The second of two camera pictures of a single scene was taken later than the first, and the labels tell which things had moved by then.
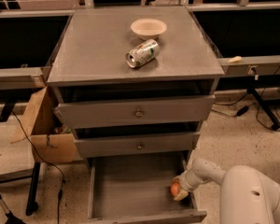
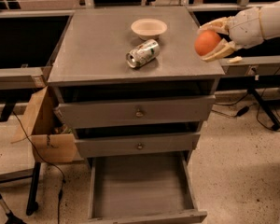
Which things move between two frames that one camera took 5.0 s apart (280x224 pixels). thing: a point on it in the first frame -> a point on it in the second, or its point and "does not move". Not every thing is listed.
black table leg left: x=32 y=204 does not move
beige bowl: x=148 y=28 does not move
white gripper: x=187 y=183 -> x=246 y=27
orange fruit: x=175 y=189 -> x=204 y=41
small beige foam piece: x=234 y=60 does not move
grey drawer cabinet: x=134 y=82 does not move
